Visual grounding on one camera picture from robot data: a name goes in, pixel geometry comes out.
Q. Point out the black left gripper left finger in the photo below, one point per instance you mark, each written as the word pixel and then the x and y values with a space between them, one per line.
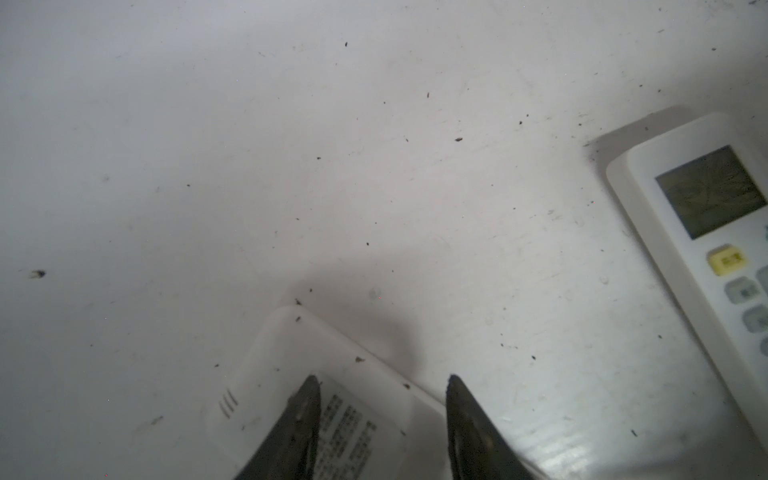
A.
pixel 290 449

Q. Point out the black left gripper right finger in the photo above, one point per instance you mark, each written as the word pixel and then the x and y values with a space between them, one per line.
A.
pixel 476 449

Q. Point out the white remote control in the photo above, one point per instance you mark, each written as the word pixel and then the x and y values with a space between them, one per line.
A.
pixel 374 423
pixel 697 196

